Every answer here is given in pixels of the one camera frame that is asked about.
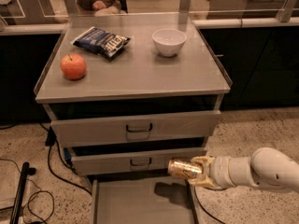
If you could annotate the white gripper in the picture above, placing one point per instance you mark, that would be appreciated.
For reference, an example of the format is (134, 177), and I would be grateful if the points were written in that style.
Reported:
(220, 172)

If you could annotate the orange soda can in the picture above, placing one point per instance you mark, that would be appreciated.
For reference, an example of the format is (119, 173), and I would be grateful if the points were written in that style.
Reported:
(183, 169)

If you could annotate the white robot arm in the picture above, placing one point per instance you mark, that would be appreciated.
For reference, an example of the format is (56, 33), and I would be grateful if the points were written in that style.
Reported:
(266, 169)

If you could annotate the top grey drawer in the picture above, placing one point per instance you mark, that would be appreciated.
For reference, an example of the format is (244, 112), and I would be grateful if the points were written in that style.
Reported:
(129, 129)

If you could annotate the grey drawer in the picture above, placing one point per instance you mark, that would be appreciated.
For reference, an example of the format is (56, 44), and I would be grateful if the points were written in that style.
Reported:
(142, 198)
(129, 129)
(132, 161)

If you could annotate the middle grey drawer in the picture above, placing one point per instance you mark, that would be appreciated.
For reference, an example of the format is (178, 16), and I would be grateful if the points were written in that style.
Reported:
(132, 161)

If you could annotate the bottom grey drawer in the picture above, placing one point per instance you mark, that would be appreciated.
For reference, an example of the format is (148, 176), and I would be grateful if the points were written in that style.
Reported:
(142, 198)

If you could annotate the grey drawer cabinet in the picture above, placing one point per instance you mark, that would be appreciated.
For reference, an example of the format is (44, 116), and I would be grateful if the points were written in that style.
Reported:
(139, 81)

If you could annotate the white bowl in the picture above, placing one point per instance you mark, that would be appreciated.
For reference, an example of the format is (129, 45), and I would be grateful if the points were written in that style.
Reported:
(168, 42)

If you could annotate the blue chip bag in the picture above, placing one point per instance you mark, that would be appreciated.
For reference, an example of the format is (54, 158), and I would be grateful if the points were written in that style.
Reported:
(101, 42)

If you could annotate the red apple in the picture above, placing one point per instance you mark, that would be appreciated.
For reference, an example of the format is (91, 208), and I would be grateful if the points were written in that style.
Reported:
(73, 66)

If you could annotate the black pole on floor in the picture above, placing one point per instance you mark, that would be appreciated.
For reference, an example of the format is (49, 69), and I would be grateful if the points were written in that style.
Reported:
(14, 218)

